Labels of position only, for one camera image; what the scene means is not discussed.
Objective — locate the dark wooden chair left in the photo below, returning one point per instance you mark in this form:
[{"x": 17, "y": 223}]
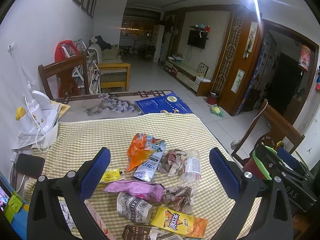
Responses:
[{"x": 63, "y": 70}]

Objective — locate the pink plastic bag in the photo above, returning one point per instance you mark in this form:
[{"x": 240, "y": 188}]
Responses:
[{"x": 146, "y": 191}]

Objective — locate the dark brown cigarette box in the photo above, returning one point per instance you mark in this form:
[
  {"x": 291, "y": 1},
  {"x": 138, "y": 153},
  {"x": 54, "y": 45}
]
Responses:
[{"x": 135, "y": 232}]

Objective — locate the red floor bin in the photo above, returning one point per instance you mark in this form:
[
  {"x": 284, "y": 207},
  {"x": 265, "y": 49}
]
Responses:
[{"x": 212, "y": 98}]

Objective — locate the red bag on chair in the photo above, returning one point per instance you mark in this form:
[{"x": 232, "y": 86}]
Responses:
[{"x": 64, "y": 50}]

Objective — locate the silver blue snack bag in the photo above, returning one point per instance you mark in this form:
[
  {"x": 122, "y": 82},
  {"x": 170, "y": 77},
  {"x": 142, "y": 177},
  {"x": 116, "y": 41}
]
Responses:
[{"x": 147, "y": 170}]

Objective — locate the blue booklet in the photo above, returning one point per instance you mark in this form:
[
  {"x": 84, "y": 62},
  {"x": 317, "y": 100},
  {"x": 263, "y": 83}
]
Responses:
[{"x": 170, "y": 103}]

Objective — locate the green plush toy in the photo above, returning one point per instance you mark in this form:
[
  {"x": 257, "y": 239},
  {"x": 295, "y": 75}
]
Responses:
[{"x": 216, "y": 110}]

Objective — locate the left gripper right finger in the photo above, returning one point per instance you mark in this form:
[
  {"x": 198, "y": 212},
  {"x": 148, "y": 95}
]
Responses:
[{"x": 273, "y": 219}]

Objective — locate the crumpled paper near bottle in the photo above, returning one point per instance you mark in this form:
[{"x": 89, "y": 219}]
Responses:
[{"x": 179, "y": 198}]

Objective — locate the floral table mat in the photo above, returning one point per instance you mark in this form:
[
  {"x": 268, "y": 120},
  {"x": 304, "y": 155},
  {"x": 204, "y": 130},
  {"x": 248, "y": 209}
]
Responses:
[{"x": 106, "y": 105}]

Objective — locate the small yellow sachet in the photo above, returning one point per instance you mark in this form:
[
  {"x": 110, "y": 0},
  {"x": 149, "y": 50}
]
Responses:
[{"x": 111, "y": 176}]

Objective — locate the patterned paper cup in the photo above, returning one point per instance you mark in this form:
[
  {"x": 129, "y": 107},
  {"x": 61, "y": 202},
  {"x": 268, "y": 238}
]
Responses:
[{"x": 133, "y": 208}]

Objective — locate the yellow wooden armchair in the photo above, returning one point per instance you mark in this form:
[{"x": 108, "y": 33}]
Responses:
[{"x": 114, "y": 75}]

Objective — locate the wall mounted television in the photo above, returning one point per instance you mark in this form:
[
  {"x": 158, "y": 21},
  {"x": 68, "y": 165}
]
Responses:
[{"x": 197, "y": 39}]

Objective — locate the white tv cabinet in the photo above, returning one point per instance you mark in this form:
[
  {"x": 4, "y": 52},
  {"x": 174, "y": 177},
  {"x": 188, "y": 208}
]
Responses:
[{"x": 188, "y": 77}]

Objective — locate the black phone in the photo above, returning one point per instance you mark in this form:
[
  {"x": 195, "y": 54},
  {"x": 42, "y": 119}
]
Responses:
[{"x": 29, "y": 165}]

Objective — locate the red green trash bin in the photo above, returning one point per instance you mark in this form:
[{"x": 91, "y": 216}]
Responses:
[{"x": 256, "y": 167}]

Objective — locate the dark wooden chair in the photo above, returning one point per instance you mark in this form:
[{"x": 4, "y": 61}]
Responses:
[
  {"x": 63, "y": 70},
  {"x": 280, "y": 128}
]

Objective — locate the yellow checkered table cloth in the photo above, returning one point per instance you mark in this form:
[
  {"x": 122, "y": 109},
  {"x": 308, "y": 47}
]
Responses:
[{"x": 78, "y": 142}]

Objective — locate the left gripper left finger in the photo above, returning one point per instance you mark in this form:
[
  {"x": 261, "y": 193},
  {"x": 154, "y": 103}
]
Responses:
[{"x": 45, "y": 216}]

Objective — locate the clear plastic bottle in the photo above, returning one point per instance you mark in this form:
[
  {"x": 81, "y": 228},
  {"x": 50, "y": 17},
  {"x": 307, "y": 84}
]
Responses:
[{"x": 191, "y": 168}]

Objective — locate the yellow iced tea carton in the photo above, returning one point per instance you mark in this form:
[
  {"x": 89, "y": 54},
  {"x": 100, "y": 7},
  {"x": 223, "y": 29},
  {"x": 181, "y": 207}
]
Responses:
[{"x": 179, "y": 223}]

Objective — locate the orange snack bag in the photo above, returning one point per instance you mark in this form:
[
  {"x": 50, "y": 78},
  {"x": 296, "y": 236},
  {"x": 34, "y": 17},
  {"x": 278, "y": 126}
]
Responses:
[{"x": 139, "y": 150}]

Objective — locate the dark wooden chair right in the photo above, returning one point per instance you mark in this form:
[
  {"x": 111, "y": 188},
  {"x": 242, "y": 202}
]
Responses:
[{"x": 280, "y": 128}]

